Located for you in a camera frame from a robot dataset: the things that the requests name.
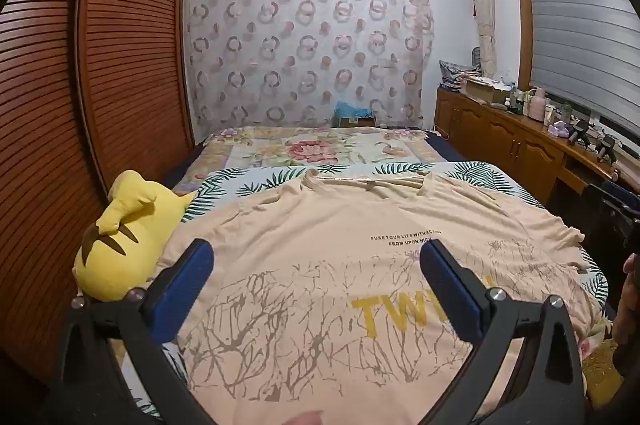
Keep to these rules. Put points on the blue plastic bag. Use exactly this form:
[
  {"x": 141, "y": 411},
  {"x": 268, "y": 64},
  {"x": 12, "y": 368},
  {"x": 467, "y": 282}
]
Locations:
[{"x": 350, "y": 109}]

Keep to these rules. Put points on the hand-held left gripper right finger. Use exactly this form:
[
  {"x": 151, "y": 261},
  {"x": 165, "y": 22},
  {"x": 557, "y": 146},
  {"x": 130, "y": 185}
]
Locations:
[{"x": 452, "y": 285}]

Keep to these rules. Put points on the small cardboard box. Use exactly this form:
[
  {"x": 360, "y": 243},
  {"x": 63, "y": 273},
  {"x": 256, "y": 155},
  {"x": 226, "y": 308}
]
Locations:
[{"x": 357, "y": 122}]

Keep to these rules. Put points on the floral bed quilt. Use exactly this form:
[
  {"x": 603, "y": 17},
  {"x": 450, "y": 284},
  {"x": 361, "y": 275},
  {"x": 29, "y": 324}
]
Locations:
[{"x": 440, "y": 150}]

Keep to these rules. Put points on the peach printed t-shirt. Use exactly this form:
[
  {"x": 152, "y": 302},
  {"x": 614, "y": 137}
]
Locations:
[{"x": 325, "y": 255}]

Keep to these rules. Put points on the person's left hand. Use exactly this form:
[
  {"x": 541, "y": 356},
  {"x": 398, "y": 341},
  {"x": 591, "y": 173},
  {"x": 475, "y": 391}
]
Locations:
[{"x": 307, "y": 419}]

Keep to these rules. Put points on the yellow plush toy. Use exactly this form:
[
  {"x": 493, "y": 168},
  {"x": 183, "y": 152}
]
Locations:
[{"x": 125, "y": 250}]

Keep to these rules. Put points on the patterned pillow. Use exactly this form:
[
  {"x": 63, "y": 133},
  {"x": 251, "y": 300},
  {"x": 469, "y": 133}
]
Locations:
[{"x": 457, "y": 72}]

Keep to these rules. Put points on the wooden louvred wardrobe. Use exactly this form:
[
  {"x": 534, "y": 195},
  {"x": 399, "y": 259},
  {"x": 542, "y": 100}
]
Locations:
[{"x": 130, "y": 55}]

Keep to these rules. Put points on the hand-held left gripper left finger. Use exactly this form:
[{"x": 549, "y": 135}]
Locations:
[{"x": 185, "y": 285}]

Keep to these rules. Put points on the pink bottle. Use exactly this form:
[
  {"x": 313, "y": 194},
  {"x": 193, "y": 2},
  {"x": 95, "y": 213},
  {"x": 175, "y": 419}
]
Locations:
[{"x": 537, "y": 105}]

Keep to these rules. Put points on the person's right hand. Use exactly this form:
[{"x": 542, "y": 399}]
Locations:
[{"x": 631, "y": 315}]

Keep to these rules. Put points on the open cardboard box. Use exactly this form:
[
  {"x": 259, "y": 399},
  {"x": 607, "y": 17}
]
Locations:
[{"x": 482, "y": 91}]

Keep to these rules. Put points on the leaf print blanket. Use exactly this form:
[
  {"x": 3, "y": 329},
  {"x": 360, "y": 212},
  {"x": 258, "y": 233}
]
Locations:
[{"x": 240, "y": 185}]

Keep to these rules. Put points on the beige tied window curtain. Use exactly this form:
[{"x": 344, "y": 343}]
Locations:
[{"x": 482, "y": 5}]

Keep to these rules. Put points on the long wooden cabinet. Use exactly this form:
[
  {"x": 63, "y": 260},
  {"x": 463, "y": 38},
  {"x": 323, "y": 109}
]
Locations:
[{"x": 500, "y": 135}]

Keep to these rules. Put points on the wooden window frame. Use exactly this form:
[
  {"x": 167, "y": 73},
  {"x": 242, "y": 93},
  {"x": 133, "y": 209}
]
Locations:
[{"x": 520, "y": 5}]

